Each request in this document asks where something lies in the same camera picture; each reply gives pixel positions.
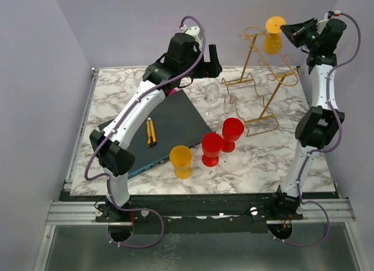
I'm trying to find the aluminium extrusion rail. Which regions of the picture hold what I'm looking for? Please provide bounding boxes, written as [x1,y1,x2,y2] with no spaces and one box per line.
[46,201,131,227]

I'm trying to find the orange utility knife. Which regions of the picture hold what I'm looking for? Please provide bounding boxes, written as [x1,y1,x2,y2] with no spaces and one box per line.
[146,117,157,147]

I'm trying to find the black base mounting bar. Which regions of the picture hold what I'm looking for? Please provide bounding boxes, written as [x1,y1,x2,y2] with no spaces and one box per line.
[58,190,342,234]

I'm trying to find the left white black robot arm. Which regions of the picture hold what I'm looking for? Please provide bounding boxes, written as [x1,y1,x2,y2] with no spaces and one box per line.
[89,27,222,221]

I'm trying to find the red plastic wine glass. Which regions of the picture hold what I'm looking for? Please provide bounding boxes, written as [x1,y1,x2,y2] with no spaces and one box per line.
[202,133,223,167]

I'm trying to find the gold wire glass rack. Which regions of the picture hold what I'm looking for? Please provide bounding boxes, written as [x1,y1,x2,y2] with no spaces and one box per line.
[221,26,304,137]

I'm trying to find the clear wine glass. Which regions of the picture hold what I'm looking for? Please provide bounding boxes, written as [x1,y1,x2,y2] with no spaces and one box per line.
[223,93,238,117]
[203,84,220,117]

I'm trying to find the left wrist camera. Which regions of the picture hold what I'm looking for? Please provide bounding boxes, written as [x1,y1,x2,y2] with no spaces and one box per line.
[179,25,203,46]

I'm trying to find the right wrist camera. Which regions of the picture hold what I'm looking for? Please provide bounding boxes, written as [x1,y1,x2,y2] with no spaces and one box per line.
[316,11,341,33]

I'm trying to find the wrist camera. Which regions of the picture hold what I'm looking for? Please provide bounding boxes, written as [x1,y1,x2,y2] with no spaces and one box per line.
[179,25,203,46]
[316,11,341,33]

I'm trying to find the yellow plastic wine glass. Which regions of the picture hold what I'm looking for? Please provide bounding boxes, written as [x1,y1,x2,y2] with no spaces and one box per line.
[169,145,192,179]

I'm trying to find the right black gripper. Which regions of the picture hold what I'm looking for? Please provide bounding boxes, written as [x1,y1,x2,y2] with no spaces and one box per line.
[280,19,321,51]

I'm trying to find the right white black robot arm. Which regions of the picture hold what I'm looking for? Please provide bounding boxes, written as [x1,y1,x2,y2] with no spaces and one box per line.
[269,12,347,220]

